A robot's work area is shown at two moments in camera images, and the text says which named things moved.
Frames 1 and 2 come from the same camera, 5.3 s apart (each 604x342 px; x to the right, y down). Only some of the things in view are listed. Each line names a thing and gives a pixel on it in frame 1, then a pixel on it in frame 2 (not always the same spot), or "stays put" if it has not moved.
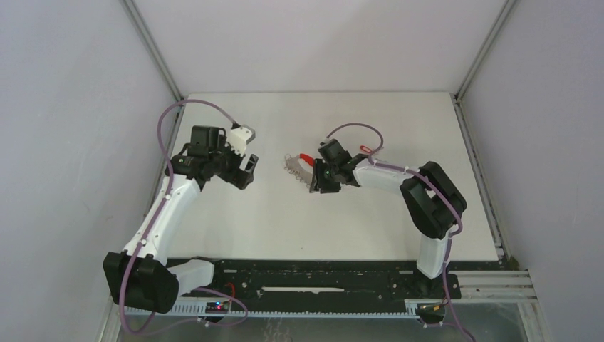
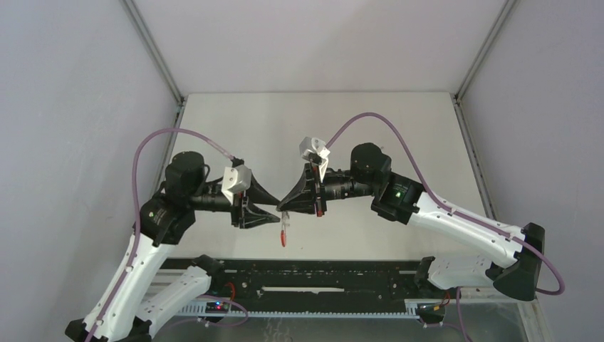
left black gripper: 238,177 → 243,216
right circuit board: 430,310 stays put
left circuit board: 217,307 stays put
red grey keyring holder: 293,166 → 285,224
